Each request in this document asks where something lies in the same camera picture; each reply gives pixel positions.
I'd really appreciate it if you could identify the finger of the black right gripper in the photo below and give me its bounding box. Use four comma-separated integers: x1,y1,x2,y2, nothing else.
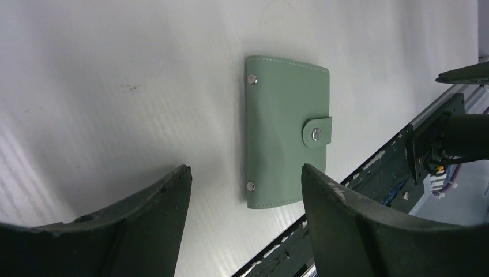
435,61,488,85

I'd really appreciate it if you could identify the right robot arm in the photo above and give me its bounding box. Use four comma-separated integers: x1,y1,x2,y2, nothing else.
436,61,488,160

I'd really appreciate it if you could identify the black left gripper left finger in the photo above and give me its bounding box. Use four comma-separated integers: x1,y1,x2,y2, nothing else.
1,165,192,276

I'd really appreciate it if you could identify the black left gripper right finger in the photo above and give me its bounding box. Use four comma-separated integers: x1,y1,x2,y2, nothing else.
301,164,488,276

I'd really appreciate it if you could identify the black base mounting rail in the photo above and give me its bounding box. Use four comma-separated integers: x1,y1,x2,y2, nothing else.
235,93,467,276

